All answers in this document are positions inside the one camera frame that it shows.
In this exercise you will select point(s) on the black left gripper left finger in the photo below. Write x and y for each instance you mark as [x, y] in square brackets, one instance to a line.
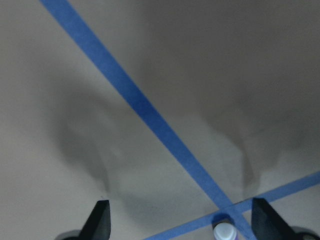
[98, 224]

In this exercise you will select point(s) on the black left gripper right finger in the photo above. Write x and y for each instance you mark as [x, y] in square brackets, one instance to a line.
[267, 224]

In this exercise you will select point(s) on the purple pen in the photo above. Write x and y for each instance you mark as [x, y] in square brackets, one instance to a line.
[225, 231]

